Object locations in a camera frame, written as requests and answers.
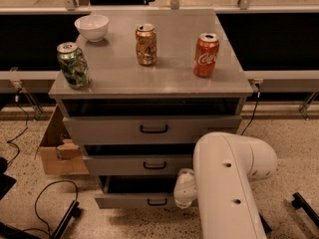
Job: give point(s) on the grey bottom drawer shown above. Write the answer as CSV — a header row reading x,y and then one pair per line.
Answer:
x,y
146,191

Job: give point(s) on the grey drawer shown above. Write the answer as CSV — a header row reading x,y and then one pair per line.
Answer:
x,y
146,191
146,130
165,164

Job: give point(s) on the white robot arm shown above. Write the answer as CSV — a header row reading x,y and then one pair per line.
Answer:
x,y
223,165

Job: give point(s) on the grey drawer cabinet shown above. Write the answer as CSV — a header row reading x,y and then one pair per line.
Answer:
x,y
121,87

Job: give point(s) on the grey middle drawer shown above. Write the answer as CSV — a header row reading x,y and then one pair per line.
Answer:
x,y
165,164

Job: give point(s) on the grey top drawer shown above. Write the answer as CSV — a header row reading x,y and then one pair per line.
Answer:
x,y
146,130

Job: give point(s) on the gold soda can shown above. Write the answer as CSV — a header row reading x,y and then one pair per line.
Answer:
x,y
146,47

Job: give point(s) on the red Coca-Cola can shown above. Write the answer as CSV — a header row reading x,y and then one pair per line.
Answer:
x,y
207,48

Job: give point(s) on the green soda can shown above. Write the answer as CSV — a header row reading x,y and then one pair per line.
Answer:
x,y
73,64

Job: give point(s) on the white bowl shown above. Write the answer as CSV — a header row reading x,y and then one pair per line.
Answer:
x,y
93,27

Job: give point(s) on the cardboard box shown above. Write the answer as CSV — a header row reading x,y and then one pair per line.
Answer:
x,y
58,153

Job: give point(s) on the black left stand leg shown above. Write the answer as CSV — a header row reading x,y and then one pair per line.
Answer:
x,y
73,211

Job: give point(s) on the black stand leg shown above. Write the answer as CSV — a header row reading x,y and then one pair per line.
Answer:
x,y
73,211
299,202

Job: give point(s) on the metal railing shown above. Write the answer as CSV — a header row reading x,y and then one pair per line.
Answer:
x,y
159,4

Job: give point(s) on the black power adapter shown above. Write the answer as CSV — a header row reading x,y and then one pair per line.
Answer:
x,y
265,225

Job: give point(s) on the black right stand leg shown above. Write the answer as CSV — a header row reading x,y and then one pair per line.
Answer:
x,y
299,202

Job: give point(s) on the black object left edge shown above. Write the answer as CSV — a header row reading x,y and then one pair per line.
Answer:
x,y
6,181

